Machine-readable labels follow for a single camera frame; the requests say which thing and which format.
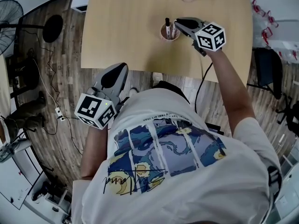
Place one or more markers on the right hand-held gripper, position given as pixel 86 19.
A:
pixel 210 38

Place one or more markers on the black office chair base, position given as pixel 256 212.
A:
pixel 290 118

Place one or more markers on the person's black trousers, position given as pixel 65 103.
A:
pixel 170 87

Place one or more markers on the white printed t-shirt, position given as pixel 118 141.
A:
pixel 175 195

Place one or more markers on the person's white shoe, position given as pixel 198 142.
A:
pixel 133 92
pixel 157 77

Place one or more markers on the large water jug red label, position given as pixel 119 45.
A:
pixel 288 46

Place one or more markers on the white power strip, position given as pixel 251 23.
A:
pixel 58 111

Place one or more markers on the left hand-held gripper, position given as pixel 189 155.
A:
pixel 93 108

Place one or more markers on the black chair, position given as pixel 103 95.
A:
pixel 268 71

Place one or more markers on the person's right forearm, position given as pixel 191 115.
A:
pixel 230 87

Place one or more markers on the clear water jug red cap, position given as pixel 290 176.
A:
pixel 256 7
pixel 271 18
pixel 265 35

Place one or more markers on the white marker pen black cap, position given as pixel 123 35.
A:
pixel 174 30
pixel 168 28

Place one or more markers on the person's left forearm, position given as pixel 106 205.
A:
pixel 93 153

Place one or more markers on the black pedestal fan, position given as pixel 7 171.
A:
pixel 52 28

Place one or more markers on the pink pen holder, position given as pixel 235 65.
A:
pixel 163 35

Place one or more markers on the wooden table white legs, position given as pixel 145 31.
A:
pixel 130 36

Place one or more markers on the white whiteboard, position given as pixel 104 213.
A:
pixel 18 183

